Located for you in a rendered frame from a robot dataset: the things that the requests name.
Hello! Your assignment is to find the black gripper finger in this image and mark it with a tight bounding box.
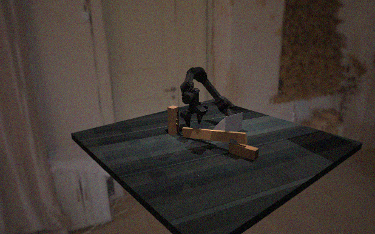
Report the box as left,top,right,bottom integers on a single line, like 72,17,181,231
197,113,203,124
183,117,191,127

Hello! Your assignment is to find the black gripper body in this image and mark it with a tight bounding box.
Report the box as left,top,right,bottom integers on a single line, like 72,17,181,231
180,101,200,118

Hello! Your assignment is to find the long wooden rail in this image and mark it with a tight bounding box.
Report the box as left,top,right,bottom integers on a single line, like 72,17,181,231
182,127,248,144

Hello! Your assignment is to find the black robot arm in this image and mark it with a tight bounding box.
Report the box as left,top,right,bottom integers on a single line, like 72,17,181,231
180,67,236,117

